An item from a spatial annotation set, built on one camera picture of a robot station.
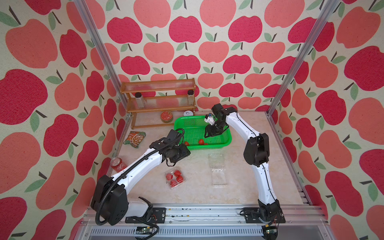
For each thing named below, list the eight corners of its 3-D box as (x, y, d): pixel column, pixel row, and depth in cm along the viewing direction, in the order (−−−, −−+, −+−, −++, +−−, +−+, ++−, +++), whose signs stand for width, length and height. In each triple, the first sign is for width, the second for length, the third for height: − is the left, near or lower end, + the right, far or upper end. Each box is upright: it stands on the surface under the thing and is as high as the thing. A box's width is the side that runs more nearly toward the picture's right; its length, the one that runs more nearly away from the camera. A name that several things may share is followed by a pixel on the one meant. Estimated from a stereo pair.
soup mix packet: (124, 145, 104) (123, 142, 101) (132, 132, 111) (131, 129, 109) (139, 148, 102) (137, 145, 100) (146, 134, 110) (145, 132, 107)
